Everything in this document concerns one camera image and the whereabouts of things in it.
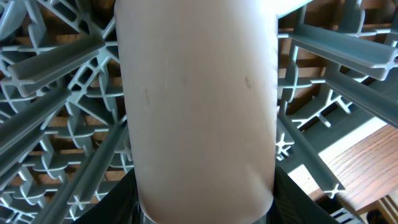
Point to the pink cup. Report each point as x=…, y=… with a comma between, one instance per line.
x=200, y=86

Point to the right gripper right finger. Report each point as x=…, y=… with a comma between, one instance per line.
x=292, y=205

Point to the grey dishwasher rack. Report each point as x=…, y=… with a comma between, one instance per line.
x=72, y=152

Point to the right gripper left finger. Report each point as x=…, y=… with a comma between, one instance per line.
x=119, y=206

